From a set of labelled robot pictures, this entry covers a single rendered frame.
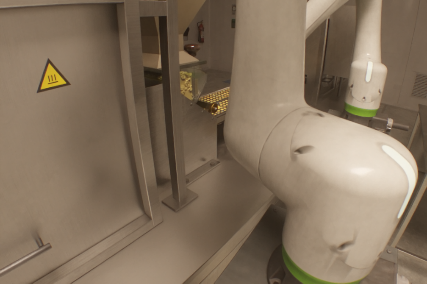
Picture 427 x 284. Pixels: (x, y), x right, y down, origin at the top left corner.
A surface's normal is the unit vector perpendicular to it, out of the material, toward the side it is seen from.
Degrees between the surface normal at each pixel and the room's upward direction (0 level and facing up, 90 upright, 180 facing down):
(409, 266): 0
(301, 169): 86
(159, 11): 90
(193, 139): 90
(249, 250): 0
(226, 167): 0
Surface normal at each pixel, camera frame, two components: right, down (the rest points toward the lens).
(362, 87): -0.65, 0.31
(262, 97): -0.31, 0.29
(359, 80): -0.86, 0.21
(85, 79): 0.76, 0.26
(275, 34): -0.06, 0.36
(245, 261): 0.00, -0.91
